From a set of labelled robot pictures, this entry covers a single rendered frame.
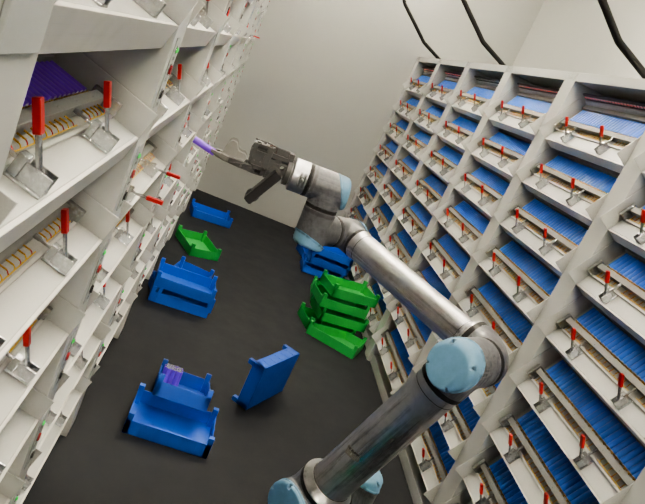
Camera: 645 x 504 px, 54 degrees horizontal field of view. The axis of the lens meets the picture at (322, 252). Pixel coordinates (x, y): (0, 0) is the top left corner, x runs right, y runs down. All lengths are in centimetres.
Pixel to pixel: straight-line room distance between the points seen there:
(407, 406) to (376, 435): 12
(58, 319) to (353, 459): 77
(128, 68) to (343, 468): 104
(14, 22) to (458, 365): 115
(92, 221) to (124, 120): 18
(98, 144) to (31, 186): 27
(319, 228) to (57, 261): 88
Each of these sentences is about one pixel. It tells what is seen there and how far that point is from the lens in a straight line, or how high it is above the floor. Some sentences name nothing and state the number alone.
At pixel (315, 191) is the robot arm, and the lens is 169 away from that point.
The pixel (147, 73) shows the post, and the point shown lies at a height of 123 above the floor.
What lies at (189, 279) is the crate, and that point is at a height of 9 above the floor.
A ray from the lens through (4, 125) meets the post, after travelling 49.
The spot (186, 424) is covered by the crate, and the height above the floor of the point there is 0.
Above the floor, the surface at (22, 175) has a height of 114.
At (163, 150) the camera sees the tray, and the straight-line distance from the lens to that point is 182.
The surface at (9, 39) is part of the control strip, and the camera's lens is 43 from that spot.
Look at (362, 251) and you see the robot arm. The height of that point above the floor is 95.
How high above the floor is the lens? 135
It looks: 15 degrees down
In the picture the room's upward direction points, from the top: 25 degrees clockwise
